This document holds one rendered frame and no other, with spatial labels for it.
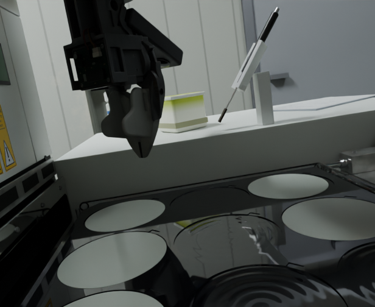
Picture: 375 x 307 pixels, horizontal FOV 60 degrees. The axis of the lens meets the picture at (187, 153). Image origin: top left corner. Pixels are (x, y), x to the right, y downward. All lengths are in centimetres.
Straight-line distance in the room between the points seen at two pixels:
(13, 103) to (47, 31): 168
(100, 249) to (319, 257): 20
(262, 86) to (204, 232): 29
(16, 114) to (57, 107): 163
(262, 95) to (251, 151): 9
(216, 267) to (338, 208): 16
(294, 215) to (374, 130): 29
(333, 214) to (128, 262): 20
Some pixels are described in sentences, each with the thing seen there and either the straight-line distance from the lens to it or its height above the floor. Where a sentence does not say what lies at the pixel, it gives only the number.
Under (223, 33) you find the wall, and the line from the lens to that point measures 229.
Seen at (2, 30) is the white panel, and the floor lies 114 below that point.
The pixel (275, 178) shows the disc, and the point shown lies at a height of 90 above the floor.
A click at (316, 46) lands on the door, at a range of 244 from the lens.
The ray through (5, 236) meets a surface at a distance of 36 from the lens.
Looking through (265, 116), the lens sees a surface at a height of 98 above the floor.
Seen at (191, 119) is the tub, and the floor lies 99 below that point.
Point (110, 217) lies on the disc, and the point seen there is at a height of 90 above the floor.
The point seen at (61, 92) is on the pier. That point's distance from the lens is 207.
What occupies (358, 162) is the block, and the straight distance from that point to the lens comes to 55.
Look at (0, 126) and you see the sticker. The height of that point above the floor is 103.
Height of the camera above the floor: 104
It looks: 11 degrees down
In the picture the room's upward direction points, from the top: 9 degrees counter-clockwise
